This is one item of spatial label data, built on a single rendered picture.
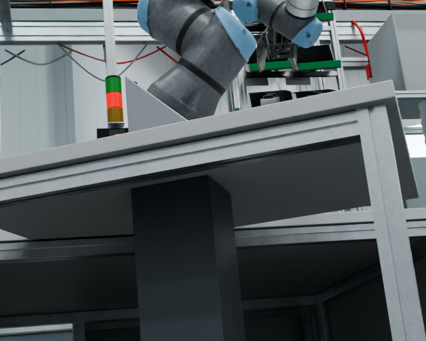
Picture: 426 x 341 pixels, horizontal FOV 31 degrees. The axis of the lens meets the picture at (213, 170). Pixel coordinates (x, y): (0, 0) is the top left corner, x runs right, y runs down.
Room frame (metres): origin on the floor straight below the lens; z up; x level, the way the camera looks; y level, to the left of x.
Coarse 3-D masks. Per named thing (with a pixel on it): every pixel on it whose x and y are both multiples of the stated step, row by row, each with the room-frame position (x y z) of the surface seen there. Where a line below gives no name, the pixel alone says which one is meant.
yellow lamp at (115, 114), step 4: (108, 108) 2.22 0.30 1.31; (112, 108) 2.21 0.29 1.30; (116, 108) 2.21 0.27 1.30; (120, 108) 2.22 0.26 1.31; (108, 112) 2.22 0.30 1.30; (112, 112) 2.21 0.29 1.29; (116, 112) 2.21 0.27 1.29; (120, 112) 2.22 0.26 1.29; (108, 116) 2.22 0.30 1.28; (112, 116) 2.21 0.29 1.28; (116, 116) 2.21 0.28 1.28; (120, 116) 2.22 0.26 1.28; (108, 120) 2.22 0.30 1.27; (112, 120) 2.21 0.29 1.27; (116, 120) 2.21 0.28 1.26; (120, 120) 2.22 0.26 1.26
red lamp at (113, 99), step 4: (112, 92) 2.21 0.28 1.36; (116, 92) 2.21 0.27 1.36; (108, 96) 2.21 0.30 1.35; (112, 96) 2.21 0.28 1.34; (116, 96) 2.21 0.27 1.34; (120, 96) 2.22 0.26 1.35; (108, 100) 2.21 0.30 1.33; (112, 100) 2.21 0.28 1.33; (116, 100) 2.21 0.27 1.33; (120, 100) 2.22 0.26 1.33; (108, 104) 2.22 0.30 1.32; (112, 104) 2.21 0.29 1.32; (116, 104) 2.21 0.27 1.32; (120, 104) 2.22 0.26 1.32
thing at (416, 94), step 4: (396, 92) 2.92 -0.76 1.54; (400, 92) 2.93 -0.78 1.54; (404, 92) 2.93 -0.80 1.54; (408, 92) 2.93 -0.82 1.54; (412, 92) 2.94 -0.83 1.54; (416, 92) 2.94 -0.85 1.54; (420, 92) 2.94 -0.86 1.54; (424, 92) 2.95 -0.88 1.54; (396, 96) 2.92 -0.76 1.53; (400, 96) 2.92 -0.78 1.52; (404, 96) 2.93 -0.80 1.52; (408, 96) 2.93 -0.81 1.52; (412, 96) 2.94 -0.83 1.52; (416, 96) 2.94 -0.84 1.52; (420, 96) 2.94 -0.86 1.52; (424, 96) 2.95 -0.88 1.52
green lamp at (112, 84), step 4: (108, 80) 2.21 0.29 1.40; (112, 80) 2.21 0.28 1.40; (116, 80) 2.21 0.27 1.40; (120, 80) 2.23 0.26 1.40; (108, 84) 2.21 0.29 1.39; (112, 84) 2.21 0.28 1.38; (116, 84) 2.21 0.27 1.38; (120, 84) 2.23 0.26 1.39; (108, 88) 2.21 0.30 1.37; (112, 88) 2.21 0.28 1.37; (116, 88) 2.21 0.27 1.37; (120, 88) 2.22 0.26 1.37; (108, 92) 2.21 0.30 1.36; (120, 92) 2.22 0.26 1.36
